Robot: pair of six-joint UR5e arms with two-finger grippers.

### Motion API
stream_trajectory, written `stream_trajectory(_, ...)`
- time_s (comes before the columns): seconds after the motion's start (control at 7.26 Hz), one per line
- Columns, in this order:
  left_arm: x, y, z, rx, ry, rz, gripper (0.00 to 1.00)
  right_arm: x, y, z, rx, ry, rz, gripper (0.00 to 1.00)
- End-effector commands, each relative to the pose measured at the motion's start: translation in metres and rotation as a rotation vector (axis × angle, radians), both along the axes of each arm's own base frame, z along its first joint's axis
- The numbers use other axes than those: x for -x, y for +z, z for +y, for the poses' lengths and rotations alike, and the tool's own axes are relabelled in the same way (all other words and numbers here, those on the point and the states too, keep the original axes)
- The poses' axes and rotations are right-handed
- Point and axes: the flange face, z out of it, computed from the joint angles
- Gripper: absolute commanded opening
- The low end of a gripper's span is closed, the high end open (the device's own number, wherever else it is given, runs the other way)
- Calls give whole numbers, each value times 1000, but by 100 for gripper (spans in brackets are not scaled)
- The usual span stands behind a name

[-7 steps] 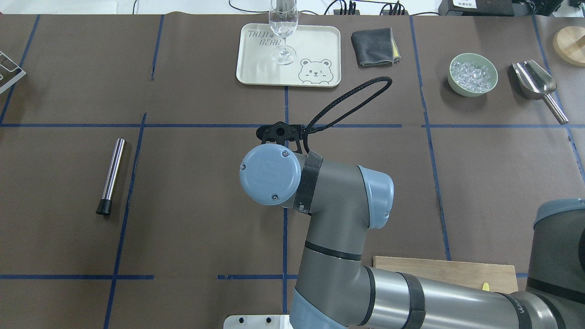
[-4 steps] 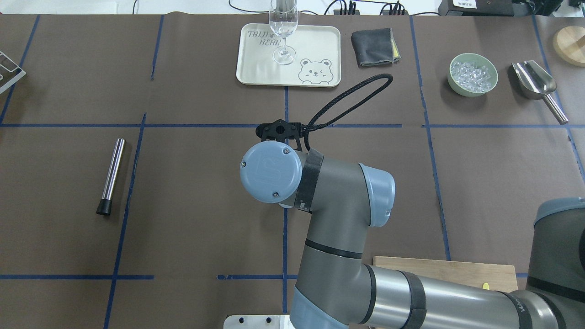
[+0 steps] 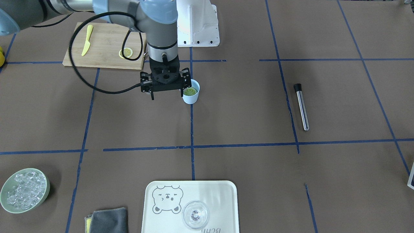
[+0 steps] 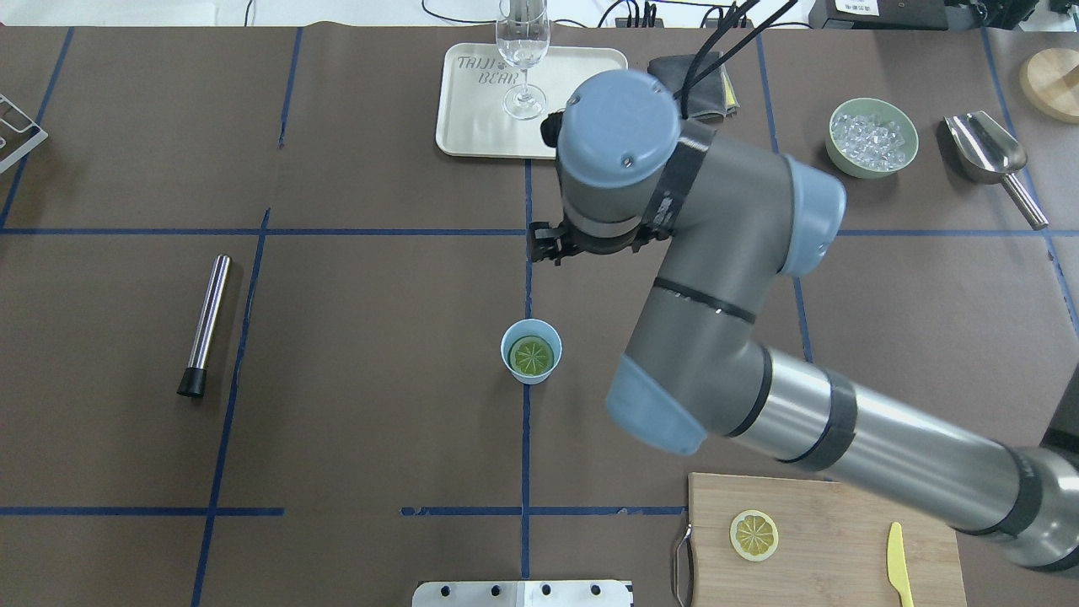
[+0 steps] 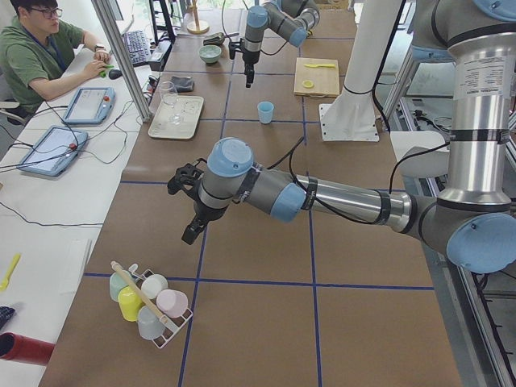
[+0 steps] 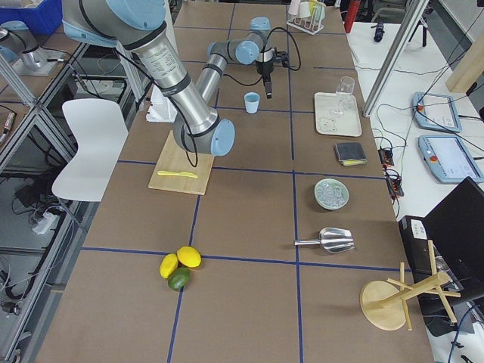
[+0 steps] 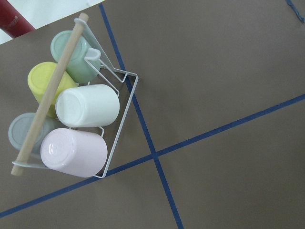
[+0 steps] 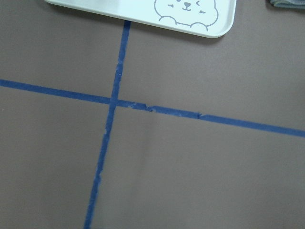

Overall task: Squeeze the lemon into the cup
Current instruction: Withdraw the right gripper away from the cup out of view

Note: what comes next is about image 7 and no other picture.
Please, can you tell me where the white cup in rack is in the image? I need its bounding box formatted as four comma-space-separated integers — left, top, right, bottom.
55, 84, 120, 127

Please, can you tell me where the pink cup in rack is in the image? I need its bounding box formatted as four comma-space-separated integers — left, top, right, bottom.
41, 128, 108, 177

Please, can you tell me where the green cup in rack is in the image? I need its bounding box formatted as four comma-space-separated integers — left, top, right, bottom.
51, 31, 98, 83

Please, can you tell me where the yellow cup in rack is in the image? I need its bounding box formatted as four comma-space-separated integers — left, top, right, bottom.
27, 62, 79, 118

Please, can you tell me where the grey cup in rack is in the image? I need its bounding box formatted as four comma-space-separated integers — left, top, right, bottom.
8, 113, 66, 159

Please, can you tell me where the red cylinder bottle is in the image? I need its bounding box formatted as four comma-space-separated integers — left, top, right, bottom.
0, 0, 35, 38

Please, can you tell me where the white wire cup rack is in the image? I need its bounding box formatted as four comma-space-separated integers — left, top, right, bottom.
11, 18, 135, 177

